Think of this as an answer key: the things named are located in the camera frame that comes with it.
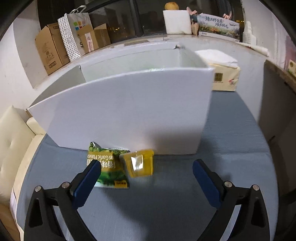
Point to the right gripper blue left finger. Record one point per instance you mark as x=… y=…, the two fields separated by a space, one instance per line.
x=83 y=183

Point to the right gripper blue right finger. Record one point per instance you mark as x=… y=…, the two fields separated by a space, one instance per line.
x=210 y=183

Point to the square yellow jelly cup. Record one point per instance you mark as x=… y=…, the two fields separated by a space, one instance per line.
x=139 y=163

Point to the small green garlic pea packet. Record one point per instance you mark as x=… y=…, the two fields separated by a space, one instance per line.
x=113 y=173

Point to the blue table mat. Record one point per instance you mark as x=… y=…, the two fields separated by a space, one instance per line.
x=170 y=205

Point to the cream leather sofa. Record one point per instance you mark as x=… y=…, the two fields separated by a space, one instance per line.
x=19 y=142

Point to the white storage box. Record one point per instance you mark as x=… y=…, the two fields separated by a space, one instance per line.
x=151 y=96

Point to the tissue pack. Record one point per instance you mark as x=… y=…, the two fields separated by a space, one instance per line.
x=226 y=69

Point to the marble side counter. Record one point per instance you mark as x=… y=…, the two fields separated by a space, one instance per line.
x=288 y=78

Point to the large cardboard box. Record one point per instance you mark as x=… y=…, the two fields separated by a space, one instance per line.
x=51 y=48

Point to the small cardboard box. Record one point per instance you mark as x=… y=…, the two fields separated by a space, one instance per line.
x=94 y=38

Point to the white plastic bottle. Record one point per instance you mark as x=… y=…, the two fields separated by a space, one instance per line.
x=248 y=37

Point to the printed flat gift box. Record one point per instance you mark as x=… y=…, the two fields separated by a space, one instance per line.
x=218 y=27

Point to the white dotted paper bag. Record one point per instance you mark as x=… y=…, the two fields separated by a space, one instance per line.
x=70 y=25

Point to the white foam box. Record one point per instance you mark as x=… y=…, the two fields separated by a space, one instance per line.
x=177 y=22

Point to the pink figurine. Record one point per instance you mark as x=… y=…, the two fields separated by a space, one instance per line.
x=191 y=12

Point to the yellow pomelo fruit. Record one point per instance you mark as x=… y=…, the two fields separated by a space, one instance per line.
x=171 y=6

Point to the black window frame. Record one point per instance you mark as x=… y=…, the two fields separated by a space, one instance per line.
x=129 y=19

